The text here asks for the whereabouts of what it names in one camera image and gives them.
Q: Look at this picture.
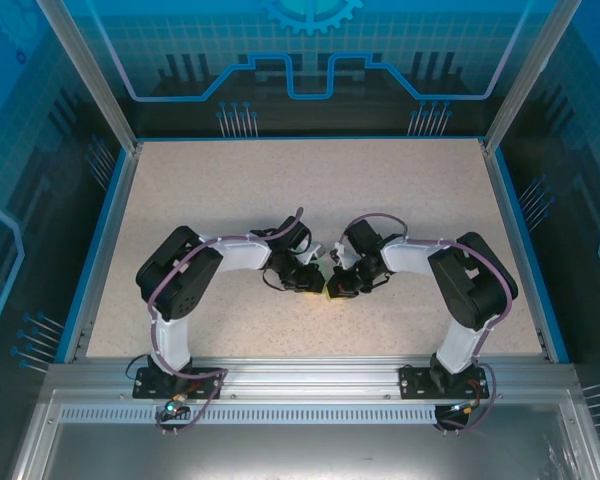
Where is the aluminium mounting beam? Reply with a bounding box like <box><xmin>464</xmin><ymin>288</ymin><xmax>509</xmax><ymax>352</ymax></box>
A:
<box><xmin>44</xmin><ymin>355</ymin><xmax>581</xmax><ymax>401</ymax></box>

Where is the grey metal panel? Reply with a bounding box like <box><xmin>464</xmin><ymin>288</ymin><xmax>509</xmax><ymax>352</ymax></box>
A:
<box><xmin>9</xmin><ymin>389</ymin><xmax>600</xmax><ymax>480</ymax></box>

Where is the blue edge trim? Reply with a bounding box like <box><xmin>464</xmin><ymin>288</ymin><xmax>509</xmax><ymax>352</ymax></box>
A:
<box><xmin>53</xmin><ymin>148</ymin><xmax>130</xmax><ymax>364</ymax></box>
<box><xmin>493</xmin><ymin>148</ymin><xmax>572</xmax><ymax>364</ymax></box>

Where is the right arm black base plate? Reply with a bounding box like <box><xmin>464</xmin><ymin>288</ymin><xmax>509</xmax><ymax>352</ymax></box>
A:
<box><xmin>398</xmin><ymin>363</ymin><xmax>490</xmax><ymax>400</ymax></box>

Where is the slotted grey cable duct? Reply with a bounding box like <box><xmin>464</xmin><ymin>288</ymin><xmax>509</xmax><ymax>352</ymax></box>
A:
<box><xmin>59</xmin><ymin>405</ymin><xmax>441</xmax><ymax>424</ymax></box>

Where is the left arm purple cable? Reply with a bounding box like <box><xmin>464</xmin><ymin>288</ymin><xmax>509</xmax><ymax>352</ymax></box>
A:
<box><xmin>147</xmin><ymin>205</ymin><xmax>306</xmax><ymax>436</ymax></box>

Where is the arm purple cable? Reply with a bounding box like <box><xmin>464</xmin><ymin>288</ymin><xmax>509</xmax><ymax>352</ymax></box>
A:
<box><xmin>147</xmin><ymin>205</ymin><xmax>306</xmax><ymax>436</ymax></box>
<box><xmin>340</xmin><ymin>213</ymin><xmax>512</xmax><ymax>432</ymax></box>

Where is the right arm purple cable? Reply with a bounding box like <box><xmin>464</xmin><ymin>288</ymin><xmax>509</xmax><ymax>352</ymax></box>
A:
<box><xmin>340</xmin><ymin>213</ymin><xmax>512</xmax><ymax>432</ymax></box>

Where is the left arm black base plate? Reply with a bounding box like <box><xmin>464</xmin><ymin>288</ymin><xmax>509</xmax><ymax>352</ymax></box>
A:
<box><xmin>132</xmin><ymin>366</ymin><xmax>225</xmax><ymax>400</ymax></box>

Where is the aluminium frame post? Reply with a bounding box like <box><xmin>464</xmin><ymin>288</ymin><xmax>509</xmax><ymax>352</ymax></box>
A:
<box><xmin>34</xmin><ymin>0</ymin><xmax>144</xmax><ymax>154</ymax></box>
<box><xmin>482</xmin><ymin>0</ymin><xmax>584</xmax><ymax>154</ymax></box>

